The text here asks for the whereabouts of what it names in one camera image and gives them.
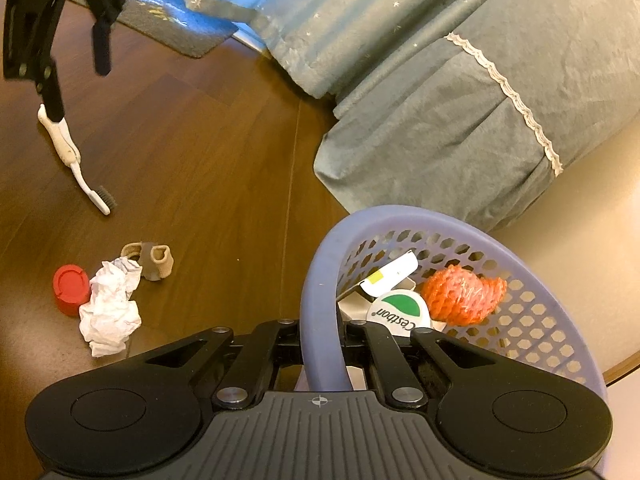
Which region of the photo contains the clear crushed plastic bottle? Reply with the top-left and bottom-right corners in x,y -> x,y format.
366,289 -> 432,337

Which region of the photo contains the orange foam fruit net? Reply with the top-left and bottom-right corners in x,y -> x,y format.
420,266 -> 508,326

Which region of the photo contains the white toothbrush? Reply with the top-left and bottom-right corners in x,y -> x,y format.
37,104 -> 116,216

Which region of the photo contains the lavender plastic basket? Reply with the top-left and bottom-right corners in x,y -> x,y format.
300,205 -> 606,396

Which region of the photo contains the white medicine tablet box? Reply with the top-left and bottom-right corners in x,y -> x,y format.
336,250 -> 419,321

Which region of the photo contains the blue grey floor mat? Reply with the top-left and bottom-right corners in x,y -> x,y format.
67,0 -> 241,60

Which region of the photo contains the crumpled white tissue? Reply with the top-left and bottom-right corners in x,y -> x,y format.
79,257 -> 142,359

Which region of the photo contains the beige toe separator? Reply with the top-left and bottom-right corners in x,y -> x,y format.
120,242 -> 175,282

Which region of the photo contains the red plastic cap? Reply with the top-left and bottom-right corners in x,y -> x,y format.
52,264 -> 91,318

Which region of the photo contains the grey-green bed skirt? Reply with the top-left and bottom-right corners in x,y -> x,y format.
314,0 -> 639,231

